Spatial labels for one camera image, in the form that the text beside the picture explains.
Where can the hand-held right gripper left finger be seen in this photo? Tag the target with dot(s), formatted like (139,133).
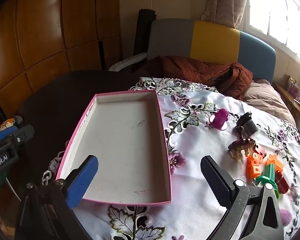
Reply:
(83,177)

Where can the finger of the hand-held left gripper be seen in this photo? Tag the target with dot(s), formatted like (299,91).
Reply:
(23,133)
(2,133)

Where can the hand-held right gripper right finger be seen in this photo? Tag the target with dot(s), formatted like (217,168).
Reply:
(216,180)

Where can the orange linked cube blocks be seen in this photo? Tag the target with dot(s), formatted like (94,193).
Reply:
(255,166)

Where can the green flanged toy piece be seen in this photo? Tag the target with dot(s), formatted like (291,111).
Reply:
(267,175)

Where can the pink shallow cardboard box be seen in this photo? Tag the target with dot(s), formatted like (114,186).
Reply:
(122,142)

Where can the black lidded clear jar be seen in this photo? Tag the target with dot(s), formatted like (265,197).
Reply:
(248,128)

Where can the orange trough-shaped toy piece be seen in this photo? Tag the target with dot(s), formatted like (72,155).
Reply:
(273,160)

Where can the purple perforated cone toy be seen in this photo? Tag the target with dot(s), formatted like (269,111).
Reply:
(220,118)

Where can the dark red cylinder piece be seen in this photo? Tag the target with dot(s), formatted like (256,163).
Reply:
(282,183)

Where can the colourful snack packet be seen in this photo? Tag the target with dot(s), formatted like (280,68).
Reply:
(7,125)

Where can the white floral embroidered tablecloth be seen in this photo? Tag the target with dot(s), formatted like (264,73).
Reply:
(202,155)

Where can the pink duvet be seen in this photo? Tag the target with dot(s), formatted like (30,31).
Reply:
(267,95)

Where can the wooden wardrobe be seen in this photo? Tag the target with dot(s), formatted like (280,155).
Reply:
(40,30)

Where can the brown quilted jacket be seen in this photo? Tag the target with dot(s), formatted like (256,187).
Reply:
(202,72)

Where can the wooden bedside shelf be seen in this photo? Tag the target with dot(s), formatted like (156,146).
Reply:
(297,105)

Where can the purple printed box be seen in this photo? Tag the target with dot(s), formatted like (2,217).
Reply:
(293,88)

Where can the white curved armrest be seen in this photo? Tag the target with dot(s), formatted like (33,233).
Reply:
(126,62)

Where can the grey yellow blue headboard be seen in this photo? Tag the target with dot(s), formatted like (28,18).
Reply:
(215,40)

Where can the black rolled mat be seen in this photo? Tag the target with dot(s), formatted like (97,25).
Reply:
(142,35)

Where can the beige curtain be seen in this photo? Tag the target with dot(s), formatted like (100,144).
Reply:
(225,2)

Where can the bright window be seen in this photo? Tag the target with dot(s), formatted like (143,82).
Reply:
(277,12)

